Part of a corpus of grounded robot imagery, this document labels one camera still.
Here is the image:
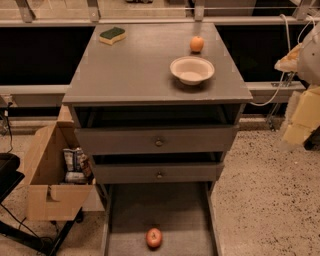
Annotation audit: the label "white paper bowl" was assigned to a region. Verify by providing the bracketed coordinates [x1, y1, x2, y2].
[170, 56, 215, 86]

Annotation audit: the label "snack packets in box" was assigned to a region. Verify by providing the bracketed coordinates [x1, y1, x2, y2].
[63, 147, 93, 184]

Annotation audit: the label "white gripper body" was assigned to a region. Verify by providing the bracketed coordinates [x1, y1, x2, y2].
[279, 85, 320, 151]

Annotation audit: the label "open bottom drawer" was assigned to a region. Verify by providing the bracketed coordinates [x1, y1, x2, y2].
[102, 182, 221, 256]

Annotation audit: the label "white cable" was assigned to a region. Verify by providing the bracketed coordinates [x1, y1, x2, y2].
[249, 13, 316, 108]

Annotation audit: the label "black floor cable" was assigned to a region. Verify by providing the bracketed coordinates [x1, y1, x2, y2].
[0, 101, 14, 154]

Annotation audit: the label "green yellow sponge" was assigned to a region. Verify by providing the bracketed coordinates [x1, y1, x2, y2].
[99, 27, 126, 45]

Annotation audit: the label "orange fruit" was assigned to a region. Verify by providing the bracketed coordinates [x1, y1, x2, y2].
[190, 36, 204, 52]

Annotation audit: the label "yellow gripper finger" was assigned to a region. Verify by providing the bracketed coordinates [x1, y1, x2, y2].
[274, 43, 301, 72]

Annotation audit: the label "grey drawer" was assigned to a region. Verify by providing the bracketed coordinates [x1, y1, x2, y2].
[92, 163, 224, 184]
[75, 126, 237, 155]

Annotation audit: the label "middle grey drawer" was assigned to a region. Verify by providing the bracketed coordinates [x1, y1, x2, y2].
[92, 163, 224, 184]

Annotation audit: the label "grey drawer cabinet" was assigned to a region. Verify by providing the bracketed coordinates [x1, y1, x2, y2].
[61, 22, 254, 188]

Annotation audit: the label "red apple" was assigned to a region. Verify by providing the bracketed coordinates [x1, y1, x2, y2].
[145, 228, 162, 248]

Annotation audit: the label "cardboard box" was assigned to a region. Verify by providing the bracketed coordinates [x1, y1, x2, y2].
[24, 106, 104, 221]

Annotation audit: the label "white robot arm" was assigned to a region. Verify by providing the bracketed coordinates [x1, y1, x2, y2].
[274, 22, 320, 150]

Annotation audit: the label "top grey drawer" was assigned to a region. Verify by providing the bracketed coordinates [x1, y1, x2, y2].
[75, 126, 237, 155]

